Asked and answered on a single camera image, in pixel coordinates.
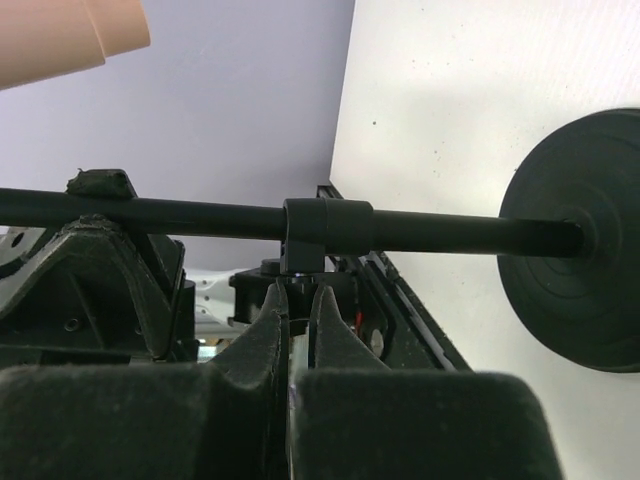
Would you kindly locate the black microphone stand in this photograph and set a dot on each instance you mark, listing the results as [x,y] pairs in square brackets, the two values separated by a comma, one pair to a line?
[566,239]

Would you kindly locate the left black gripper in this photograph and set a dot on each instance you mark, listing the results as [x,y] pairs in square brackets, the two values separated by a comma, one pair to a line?
[100,320]

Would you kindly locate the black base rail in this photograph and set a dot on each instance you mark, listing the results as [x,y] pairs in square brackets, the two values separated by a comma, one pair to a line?
[384,313]

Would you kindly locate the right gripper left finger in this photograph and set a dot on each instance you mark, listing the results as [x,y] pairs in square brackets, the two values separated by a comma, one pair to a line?
[223,419]

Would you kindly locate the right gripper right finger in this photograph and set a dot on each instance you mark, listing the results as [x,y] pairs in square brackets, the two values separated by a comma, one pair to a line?
[355,418]

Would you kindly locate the pink microphone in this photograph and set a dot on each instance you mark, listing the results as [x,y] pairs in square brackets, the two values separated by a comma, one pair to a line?
[45,39]

